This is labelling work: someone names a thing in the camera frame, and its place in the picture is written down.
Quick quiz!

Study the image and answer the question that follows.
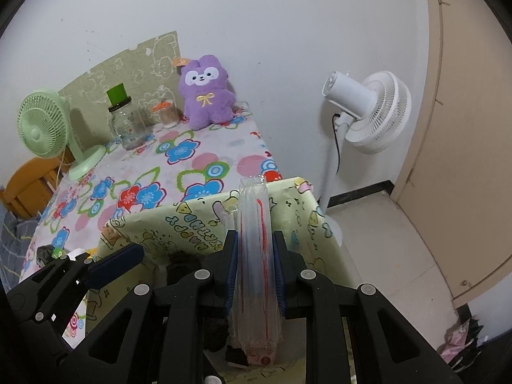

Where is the pink bag on floor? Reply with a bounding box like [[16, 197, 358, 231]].
[[436, 316, 489, 372]]

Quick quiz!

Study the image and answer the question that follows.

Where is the glass jar with green lid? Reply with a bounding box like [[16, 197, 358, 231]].
[[107, 83, 148, 151]]

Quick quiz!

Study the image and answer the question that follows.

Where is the floral tablecloth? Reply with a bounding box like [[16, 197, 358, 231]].
[[23, 108, 281, 347]]

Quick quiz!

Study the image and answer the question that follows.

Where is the yellow cartoon storage box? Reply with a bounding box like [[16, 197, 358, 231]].
[[83, 175, 361, 384]]

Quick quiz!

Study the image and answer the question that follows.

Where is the wooden bed headboard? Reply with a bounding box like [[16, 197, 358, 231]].
[[1, 153, 74, 219]]

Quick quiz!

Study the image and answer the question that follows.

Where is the grey plaid pillow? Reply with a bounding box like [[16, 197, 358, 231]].
[[0, 205, 39, 293]]

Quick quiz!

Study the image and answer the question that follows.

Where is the small jar with orange lid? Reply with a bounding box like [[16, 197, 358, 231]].
[[152, 100, 180, 127]]

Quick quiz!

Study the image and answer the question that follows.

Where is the green desk fan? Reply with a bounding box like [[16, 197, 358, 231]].
[[17, 90, 106, 180]]

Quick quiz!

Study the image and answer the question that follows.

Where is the grey fabric scrunchie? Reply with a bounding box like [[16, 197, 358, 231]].
[[36, 244, 66, 268]]

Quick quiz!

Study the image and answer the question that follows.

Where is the beige door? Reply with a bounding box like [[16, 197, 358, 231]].
[[392, 0, 511, 306]]

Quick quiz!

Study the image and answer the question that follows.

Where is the clear plastic cup sleeve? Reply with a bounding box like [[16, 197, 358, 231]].
[[230, 176, 282, 367]]

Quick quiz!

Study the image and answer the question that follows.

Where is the white standing fan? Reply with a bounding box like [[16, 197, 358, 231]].
[[319, 70, 413, 209]]

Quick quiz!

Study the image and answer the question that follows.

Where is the purple plush bunny toy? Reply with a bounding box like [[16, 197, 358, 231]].
[[178, 55, 236, 130]]

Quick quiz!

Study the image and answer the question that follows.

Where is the green patterned cardboard panel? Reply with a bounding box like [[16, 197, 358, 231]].
[[59, 31, 184, 150]]

